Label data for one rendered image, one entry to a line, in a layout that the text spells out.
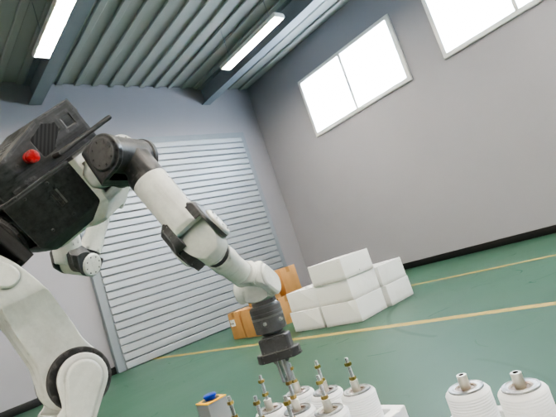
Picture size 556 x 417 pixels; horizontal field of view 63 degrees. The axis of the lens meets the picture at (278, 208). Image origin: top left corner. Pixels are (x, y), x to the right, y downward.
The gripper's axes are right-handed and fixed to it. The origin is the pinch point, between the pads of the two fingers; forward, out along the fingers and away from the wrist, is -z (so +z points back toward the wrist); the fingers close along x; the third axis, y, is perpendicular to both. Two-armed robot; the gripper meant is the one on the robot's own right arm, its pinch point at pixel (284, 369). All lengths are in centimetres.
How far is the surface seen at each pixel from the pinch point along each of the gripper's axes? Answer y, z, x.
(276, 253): -635, 50, 150
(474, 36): -456, 216, -211
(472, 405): 18.9, -13.0, -42.5
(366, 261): -280, 8, -12
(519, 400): 25, -12, -51
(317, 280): -272, 5, 33
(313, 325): -285, -32, 51
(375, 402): -0.8, -14.2, -20.5
